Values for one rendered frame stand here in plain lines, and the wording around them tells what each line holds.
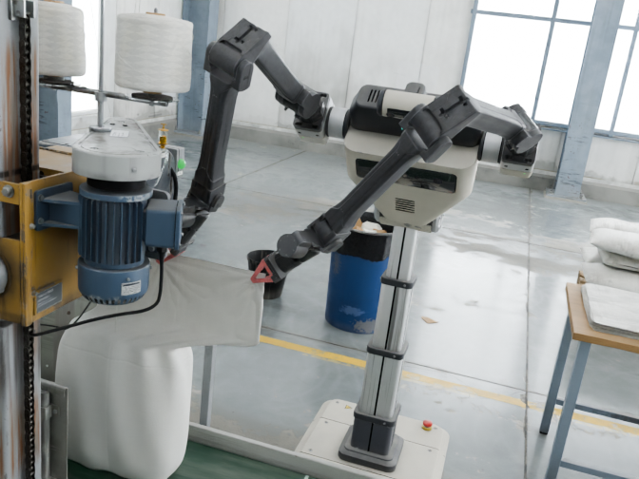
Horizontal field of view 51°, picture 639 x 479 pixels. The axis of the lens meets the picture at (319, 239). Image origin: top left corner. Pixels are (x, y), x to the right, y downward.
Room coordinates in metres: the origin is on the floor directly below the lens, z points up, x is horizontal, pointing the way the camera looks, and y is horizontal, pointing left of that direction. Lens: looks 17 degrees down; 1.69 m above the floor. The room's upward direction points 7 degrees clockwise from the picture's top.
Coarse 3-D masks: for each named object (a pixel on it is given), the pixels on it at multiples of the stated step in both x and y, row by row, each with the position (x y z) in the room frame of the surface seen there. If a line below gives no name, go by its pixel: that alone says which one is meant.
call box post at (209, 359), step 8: (208, 352) 1.96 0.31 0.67; (208, 360) 1.96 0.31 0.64; (208, 368) 1.96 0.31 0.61; (208, 376) 1.96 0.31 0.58; (208, 384) 1.96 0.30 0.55; (208, 392) 1.96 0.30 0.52; (208, 400) 1.96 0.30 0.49; (208, 408) 1.96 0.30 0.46; (200, 416) 1.96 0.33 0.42; (208, 416) 1.96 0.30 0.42; (200, 424) 1.96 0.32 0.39; (208, 424) 1.97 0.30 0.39
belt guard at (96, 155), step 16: (112, 128) 1.59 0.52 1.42; (128, 128) 1.62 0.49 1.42; (80, 144) 1.36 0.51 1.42; (96, 144) 1.37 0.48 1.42; (112, 144) 1.39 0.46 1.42; (128, 144) 1.41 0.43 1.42; (144, 144) 1.43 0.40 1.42; (80, 160) 1.30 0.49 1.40; (96, 160) 1.29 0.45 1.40; (112, 160) 1.29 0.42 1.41; (128, 160) 1.30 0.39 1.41; (144, 160) 1.32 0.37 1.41; (160, 160) 1.38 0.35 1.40; (96, 176) 1.29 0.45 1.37; (112, 176) 1.29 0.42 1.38; (128, 176) 1.30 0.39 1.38; (144, 176) 1.32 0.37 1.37
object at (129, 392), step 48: (192, 288) 1.68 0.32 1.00; (240, 288) 1.64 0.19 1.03; (96, 336) 1.69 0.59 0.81; (144, 336) 1.68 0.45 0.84; (192, 336) 1.66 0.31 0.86; (240, 336) 1.64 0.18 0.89; (96, 384) 1.67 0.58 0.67; (144, 384) 1.64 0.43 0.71; (96, 432) 1.67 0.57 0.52; (144, 432) 1.63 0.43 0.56
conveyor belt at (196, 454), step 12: (192, 444) 1.87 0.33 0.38; (192, 456) 1.80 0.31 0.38; (204, 456) 1.81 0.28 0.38; (216, 456) 1.82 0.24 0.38; (228, 456) 1.82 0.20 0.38; (240, 456) 1.83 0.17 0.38; (72, 468) 1.68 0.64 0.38; (84, 468) 1.68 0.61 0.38; (180, 468) 1.74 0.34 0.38; (192, 468) 1.75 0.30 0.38; (204, 468) 1.75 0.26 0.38; (216, 468) 1.76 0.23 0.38; (228, 468) 1.77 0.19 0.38; (240, 468) 1.77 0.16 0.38; (252, 468) 1.78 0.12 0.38; (264, 468) 1.79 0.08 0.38; (276, 468) 1.80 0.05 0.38
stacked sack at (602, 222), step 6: (594, 222) 4.86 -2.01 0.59; (600, 222) 4.81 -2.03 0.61; (606, 222) 4.80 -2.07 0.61; (612, 222) 4.81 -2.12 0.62; (618, 222) 4.82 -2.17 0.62; (624, 222) 4.84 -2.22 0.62; (630, 222) 4.86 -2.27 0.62; (594, 228) 4.73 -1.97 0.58; (612, 228) 4.69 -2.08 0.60; (618, 228) 4.68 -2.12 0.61; (624, 228) 4.68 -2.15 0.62; (630, 228) 4.68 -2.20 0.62; (636, 228) 4.69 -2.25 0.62
